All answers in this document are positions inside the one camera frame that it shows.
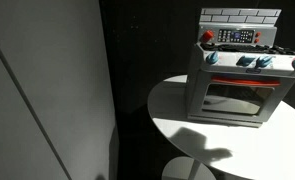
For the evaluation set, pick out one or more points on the round white table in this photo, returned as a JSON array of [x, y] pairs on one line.
[[264, 153]]

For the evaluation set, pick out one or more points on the grey toy stove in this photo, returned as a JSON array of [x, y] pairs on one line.
[[237, 75]]

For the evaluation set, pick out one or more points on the white partition panel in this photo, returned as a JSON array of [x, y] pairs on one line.
[[57, 52]]

